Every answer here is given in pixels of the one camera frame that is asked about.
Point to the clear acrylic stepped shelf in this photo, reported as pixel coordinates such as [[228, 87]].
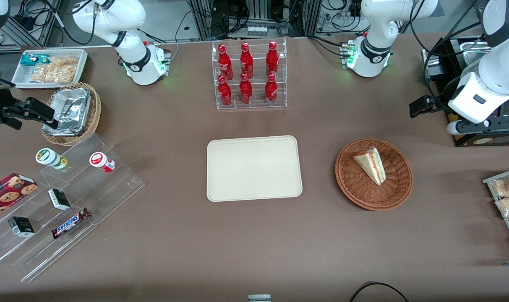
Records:
[[111, 188]]

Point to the clear acrylic bottle rack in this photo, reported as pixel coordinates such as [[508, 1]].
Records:
[[258, 102]]

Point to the steel food pan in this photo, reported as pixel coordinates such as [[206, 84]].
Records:
[[468, 52]]

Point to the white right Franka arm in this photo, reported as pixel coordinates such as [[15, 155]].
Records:
[[128, 42]]

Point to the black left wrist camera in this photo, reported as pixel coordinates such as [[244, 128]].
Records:
[[420, 107]]

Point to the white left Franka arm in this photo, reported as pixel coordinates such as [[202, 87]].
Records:
[[376, 29]]

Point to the aluminium profile frame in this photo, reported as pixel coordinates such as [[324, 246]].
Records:
[[258, 10]]

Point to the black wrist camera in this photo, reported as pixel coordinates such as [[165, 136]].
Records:
[[420, 107], [38, 110]]

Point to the triangular sandwich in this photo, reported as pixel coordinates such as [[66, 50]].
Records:
[[371, 165]]

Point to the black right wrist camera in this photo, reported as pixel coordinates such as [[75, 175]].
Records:
[[38, 110]]

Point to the white power strip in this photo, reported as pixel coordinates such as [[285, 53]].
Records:
[[257, 30]]

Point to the green white lidded cup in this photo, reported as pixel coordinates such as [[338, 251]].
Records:
[[48, 157]]

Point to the teal snack packet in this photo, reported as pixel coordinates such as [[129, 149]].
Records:
[[30, 59]]

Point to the red white small bottle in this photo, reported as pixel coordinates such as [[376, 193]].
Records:
[[101, 161]]

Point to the grey metal snack rack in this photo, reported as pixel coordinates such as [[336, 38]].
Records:
[[489, 181]]

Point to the grey device edge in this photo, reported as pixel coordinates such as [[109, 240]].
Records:
[[259, 298]]

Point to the red cola bottle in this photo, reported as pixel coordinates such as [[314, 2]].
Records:
[[271, 90], [245, 90], [225, 63], [246, 61], [224, 92], [272, 59]]

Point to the small black box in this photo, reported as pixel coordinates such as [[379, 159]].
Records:
[[59, 199], [21, 226]]

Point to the aluminium foil container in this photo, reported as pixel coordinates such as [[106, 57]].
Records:
[[71, 109]]

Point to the red cookie box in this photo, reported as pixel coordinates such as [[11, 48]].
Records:
[[6, 193]]

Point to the beige rectangular tray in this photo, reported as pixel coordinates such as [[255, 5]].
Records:
[[254, 167]]

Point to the white plastic bin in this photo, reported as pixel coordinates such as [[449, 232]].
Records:
[[21, 75]]

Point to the small tan wicker basket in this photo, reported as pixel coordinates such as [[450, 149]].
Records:
[[94, 113]]

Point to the Snickers chocolate bar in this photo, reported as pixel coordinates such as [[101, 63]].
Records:
[[69, 223]]

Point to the clear bag of chips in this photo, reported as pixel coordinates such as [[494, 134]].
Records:
[[57, 71]]

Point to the large brown wicker basket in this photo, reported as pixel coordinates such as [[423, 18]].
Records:
[[363, 193]]

